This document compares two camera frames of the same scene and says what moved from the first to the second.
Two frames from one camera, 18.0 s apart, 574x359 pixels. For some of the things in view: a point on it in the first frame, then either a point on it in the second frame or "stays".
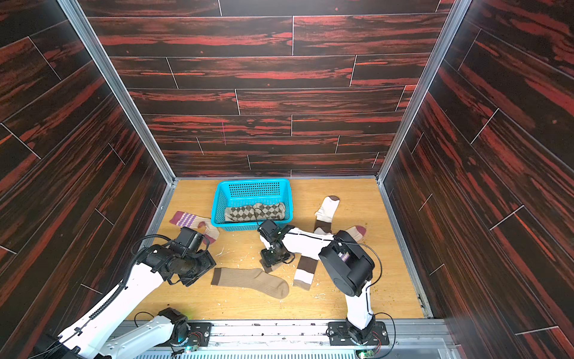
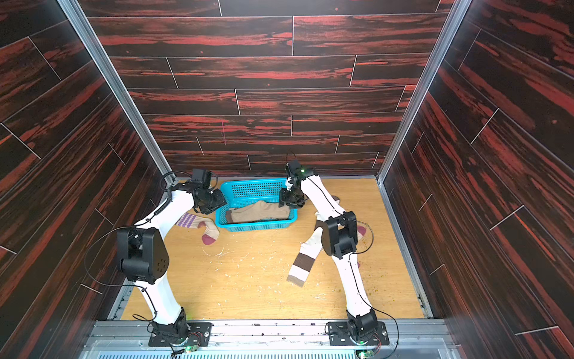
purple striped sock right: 356,232 stays
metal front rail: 421,339 stays
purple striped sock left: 202,225 stays
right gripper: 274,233 → 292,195
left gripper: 208,263 → 220,201
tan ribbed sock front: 251,278 → 258,211
